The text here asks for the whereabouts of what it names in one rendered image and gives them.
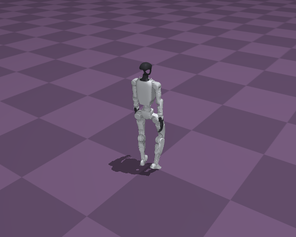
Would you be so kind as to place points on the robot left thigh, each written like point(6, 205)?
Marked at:
point(141, 126)

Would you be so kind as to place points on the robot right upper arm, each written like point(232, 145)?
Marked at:
point(157, 87)

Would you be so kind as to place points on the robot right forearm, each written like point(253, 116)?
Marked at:
point(160, 109)

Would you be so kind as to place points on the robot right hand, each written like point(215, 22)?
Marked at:
point(161, 124)

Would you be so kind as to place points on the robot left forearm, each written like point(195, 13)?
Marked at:
point(136, 103)

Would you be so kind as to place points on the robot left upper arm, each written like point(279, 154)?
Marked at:
point(133, 82)

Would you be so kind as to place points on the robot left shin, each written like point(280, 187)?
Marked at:
point(142, 146)

